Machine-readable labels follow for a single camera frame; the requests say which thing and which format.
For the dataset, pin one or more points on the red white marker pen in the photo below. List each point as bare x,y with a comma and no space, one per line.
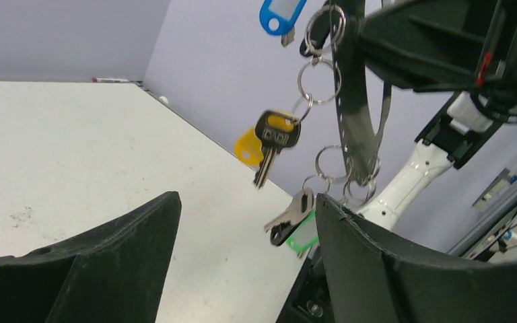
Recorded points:
109,80

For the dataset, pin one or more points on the blue plastic key tag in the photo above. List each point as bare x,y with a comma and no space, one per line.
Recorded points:
278,17

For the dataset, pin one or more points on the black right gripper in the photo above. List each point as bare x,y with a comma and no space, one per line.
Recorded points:
444,46

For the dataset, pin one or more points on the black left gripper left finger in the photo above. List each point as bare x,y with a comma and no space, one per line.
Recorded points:
114,272

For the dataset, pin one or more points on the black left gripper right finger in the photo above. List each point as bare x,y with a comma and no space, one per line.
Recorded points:
375,275

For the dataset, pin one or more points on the black head key on yellow tag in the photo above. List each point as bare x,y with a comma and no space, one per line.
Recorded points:
276,131

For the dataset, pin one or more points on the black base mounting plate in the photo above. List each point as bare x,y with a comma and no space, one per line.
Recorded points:
309,299

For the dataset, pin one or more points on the yellow plastic key tag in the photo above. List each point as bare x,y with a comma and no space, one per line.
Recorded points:
248,149

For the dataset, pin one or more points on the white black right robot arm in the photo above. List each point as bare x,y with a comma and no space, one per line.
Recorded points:
450,139

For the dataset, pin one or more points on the green plastic key tag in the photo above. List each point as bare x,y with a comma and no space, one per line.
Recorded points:
305,236

